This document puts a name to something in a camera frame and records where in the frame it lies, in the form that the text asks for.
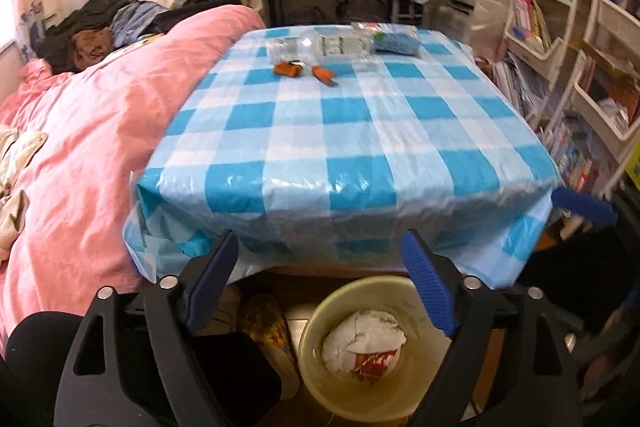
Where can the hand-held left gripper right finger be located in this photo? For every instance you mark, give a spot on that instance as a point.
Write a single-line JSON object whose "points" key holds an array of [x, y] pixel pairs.
{"points": [[430, 289]]}

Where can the white shelf cart with books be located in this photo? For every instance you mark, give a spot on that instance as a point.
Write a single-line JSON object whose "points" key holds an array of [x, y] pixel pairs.
{"points": [[535, 27]]}

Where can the small clear plastic container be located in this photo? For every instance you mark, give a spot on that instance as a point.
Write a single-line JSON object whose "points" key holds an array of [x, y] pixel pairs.
{"points": [[281, 49]]}

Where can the white paper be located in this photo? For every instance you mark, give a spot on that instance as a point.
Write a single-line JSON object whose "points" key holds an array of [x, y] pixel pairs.
{"points": [[360, 334]]}

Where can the yellow plastic bin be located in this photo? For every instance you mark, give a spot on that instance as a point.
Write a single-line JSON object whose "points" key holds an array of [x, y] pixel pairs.
{"points": [[320, 387]]}

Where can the pile of clothes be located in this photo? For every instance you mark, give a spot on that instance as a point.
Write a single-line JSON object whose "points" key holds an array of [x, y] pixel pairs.
{"points": [[125, 22]]}

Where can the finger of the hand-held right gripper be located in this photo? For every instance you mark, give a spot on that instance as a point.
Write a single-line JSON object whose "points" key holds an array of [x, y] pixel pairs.
{"points": [[585, 207]]}

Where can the beige cloth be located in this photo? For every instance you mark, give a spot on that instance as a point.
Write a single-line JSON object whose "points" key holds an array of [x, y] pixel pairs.
{"points": [[15, 167]]}

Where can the clear plastic bag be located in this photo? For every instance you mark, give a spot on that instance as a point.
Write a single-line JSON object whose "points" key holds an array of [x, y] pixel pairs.
{"points": [[487, 22]]}

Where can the row of books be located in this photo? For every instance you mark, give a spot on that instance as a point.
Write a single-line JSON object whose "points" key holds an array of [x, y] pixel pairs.
{"points": [[575, 162]]}

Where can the white shelf cart with papers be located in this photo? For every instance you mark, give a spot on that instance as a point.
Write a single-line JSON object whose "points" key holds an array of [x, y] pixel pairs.
{"points": [[610, 97]]}

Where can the clear plastic bottle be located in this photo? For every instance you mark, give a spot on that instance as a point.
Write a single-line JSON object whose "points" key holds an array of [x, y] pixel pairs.
{"points": [[335, 47]]}

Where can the blue checkered tablecloth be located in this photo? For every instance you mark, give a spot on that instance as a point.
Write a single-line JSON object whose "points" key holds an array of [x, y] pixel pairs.
{"points": [[350, 147]]}

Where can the patterned yellow slipper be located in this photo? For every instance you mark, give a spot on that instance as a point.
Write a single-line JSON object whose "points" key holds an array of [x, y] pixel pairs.
{"points": [[267, 332]]}

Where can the blue milk carton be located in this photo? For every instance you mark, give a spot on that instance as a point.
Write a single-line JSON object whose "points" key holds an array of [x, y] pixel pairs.
{"points": [[397, 43]]}

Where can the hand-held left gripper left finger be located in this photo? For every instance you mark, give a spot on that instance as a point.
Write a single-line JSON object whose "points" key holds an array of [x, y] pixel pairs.
{"points": [[216, 277]]}

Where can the pink blanket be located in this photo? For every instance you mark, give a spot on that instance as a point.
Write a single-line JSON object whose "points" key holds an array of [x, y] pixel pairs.
{"points": [[110, 147]]}

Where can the clear plastic wrapper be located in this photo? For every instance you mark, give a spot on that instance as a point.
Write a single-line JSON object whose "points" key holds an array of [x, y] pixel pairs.
{"points": [[385, 28]]}

